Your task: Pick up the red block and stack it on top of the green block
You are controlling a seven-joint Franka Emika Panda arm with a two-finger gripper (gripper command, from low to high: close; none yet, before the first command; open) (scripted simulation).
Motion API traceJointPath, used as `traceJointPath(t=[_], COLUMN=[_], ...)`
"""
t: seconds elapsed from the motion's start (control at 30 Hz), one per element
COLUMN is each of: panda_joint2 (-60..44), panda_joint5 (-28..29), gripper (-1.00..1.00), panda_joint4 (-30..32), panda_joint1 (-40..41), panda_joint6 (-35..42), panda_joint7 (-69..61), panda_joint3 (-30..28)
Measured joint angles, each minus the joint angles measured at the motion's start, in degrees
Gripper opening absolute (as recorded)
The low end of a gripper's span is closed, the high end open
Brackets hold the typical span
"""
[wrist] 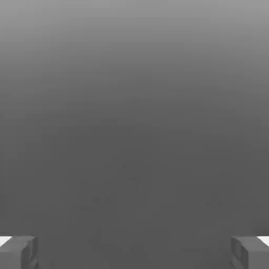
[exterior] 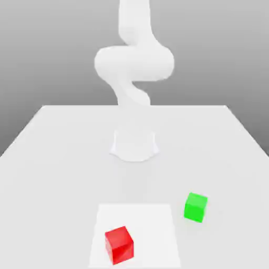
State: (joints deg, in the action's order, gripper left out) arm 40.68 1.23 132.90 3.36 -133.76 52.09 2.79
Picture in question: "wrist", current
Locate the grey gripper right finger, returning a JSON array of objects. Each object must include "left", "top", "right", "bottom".
[{"left": 230, "top": 235, "right": 269, "bottom": 269}]

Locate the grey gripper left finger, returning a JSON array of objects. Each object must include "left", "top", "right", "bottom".
[{"left": 0, "top": 235, "right": 40, "bottom": 269}]

